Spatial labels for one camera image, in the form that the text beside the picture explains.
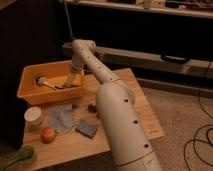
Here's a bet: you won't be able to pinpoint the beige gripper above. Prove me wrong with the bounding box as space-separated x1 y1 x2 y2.
63 65 80 88

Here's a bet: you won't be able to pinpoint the dark grape bunch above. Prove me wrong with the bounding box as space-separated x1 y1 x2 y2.
87 104 97 113

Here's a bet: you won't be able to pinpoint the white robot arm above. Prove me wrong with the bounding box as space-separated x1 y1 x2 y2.
64 39 163 171

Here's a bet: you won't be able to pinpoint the white paper cup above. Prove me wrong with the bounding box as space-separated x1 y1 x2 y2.
24 106 44 126

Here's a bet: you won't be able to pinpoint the white-headed dish brush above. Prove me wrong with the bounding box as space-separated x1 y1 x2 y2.
36 77 59 90

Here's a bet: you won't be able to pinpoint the metal pole with base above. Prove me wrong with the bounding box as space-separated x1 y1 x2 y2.
63 0 75 42

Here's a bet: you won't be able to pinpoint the grey cloth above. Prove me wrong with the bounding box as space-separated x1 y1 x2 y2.
48 104 75 133

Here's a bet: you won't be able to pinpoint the yellow plastic bin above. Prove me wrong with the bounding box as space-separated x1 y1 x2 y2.
17 60 84 105

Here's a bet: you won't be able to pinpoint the blue-grey sponge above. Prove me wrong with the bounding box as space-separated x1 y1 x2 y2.
75 120 97 139

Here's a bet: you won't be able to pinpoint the wooden table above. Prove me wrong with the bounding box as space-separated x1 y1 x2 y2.
23 69 163 171

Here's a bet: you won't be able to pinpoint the red apple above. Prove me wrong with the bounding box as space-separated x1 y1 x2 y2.
40 127 56 143

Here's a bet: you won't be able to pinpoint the green pear-shaped toy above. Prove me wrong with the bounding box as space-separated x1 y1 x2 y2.
0 145 36 171

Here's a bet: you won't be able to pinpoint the black handle on shelf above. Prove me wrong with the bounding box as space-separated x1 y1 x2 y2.
160 55 190 64

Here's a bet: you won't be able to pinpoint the black cables on floor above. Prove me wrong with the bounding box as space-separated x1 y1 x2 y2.
183 87 213 171

